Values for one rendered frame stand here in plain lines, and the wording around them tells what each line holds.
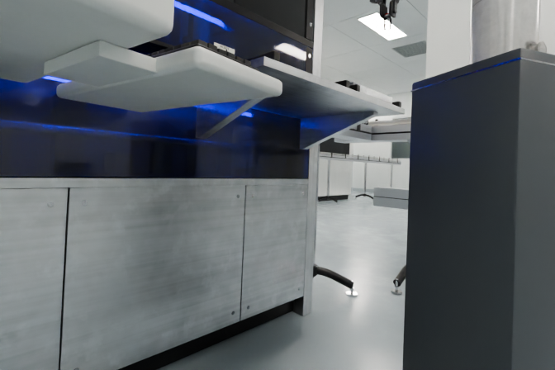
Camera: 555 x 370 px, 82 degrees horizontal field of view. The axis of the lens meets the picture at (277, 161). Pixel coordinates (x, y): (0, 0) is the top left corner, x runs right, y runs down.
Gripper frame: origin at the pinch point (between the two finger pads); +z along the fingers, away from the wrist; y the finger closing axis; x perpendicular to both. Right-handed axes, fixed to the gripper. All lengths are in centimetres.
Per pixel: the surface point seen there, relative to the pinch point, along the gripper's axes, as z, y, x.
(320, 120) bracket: 30.0, -33.1, 12.2
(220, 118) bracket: 36, -31, -38
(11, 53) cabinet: 34, -16, -86
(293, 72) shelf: 27.0, -3.9, -37.2
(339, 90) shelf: 27.5, -3.8, -18.3
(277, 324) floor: 114, -45, 6
